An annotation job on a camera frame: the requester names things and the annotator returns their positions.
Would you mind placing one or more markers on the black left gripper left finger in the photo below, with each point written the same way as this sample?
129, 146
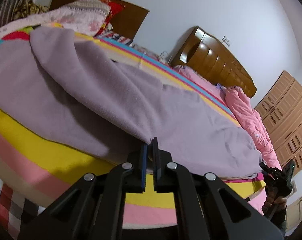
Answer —
93, 207

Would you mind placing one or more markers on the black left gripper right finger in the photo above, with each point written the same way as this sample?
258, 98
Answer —
206, 207

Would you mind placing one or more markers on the person's right hand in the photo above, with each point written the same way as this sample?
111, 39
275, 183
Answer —
280, 202

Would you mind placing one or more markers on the pink fleece blanket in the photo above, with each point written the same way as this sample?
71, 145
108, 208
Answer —
250, 120

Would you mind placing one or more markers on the colourful striped blanket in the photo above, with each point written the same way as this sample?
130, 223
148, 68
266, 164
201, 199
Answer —
42, 170

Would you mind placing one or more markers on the light wooden wardrobe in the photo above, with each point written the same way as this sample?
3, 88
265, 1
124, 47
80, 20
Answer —
281, 113

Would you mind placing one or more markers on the red checked bed sheet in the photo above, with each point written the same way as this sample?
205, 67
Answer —
15, 210

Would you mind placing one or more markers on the pink bed sheet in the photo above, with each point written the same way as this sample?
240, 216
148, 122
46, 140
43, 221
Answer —
196, 78

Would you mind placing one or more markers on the glossy brown padded headboard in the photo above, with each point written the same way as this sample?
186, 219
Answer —
206, 55

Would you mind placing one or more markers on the dark brown flat headboard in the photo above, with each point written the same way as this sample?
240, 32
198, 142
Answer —
125, 23

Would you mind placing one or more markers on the pink floral quilt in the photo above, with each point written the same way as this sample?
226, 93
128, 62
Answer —
82, 16

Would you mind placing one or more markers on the red embroidered pillow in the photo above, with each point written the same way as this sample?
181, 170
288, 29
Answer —
115, 8

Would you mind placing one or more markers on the brown patterned throw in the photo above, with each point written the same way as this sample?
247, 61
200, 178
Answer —
27, 9

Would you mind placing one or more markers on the white wall socket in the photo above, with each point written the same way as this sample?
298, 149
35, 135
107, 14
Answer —
226, 41

